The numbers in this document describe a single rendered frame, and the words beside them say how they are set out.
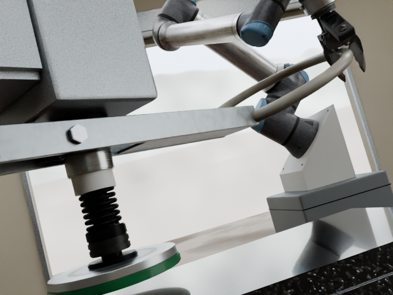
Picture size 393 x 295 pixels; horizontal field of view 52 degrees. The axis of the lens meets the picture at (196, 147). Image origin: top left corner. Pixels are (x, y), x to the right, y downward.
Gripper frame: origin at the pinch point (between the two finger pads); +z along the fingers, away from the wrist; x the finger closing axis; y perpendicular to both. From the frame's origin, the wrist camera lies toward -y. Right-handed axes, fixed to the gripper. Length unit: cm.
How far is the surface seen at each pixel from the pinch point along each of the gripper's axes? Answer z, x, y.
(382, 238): 9, 19, -67
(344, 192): 49, 15, 35
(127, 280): -3, 53, -72
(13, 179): -10, 355, 344
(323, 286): 6, 29, -77
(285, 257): 7, 33, -66
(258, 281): 3, 36, -75
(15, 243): 60, 383, 314
